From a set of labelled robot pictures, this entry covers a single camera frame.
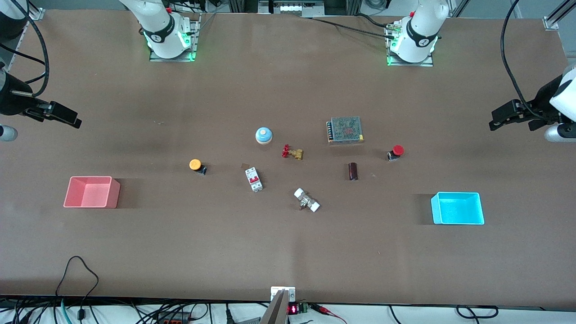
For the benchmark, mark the metal mesh power supply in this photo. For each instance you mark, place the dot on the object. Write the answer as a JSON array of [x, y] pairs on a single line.
[[346, 129]]

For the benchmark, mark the pink plastic box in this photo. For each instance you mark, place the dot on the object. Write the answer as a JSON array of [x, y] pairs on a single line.
[[92, 193]]

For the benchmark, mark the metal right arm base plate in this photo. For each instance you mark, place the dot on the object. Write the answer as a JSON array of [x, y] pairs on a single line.
[[195, 41]]

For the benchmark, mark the dark brown cylindrical capacitor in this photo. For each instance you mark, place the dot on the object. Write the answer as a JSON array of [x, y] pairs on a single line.
[[353, 171]]

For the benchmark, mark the yellow push button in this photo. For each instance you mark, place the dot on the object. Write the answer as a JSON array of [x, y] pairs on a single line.
[[195, 164]]

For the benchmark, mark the red clip lead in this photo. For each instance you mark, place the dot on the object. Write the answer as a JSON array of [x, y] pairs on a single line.
[[326, 309]]

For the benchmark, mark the red digit display module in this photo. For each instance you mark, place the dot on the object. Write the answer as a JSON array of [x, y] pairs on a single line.
[[293, 309]]

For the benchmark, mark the grey camera mount bar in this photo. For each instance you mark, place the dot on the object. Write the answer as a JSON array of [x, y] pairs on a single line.
[[275, 310]]

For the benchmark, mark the white power strip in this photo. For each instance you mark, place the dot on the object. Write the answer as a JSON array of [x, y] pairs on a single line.
[[292, 8]]

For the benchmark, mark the white metal pipe fitting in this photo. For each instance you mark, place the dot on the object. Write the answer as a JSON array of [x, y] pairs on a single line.
[[306, 200]]

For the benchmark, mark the cyan plastic box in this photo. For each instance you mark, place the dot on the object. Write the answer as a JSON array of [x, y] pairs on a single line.
[[459, 209]]

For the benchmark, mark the white red circuit breaker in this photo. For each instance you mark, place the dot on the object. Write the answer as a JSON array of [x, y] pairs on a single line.
[[253, 179]]

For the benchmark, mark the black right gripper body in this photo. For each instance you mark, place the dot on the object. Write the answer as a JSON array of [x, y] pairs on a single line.
[[10, 95]]

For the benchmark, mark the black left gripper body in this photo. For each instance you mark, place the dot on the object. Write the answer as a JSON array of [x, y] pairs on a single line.
[[542, 102]]

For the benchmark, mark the red mushroom push button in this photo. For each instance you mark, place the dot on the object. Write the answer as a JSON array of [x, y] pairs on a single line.
[[398, 150]]

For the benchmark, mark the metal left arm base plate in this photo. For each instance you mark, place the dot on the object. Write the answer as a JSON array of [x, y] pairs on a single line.
[[411, 64]]

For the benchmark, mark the blue white dome button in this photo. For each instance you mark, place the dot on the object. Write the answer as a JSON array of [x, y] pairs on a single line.
[[264, 134]]

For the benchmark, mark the white mount bracket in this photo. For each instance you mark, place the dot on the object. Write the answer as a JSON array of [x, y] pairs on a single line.
[[291, 294]]

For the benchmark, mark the aluminium profile bracket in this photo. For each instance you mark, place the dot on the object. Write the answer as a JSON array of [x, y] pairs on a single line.
[[38, 13], [555, 18]]

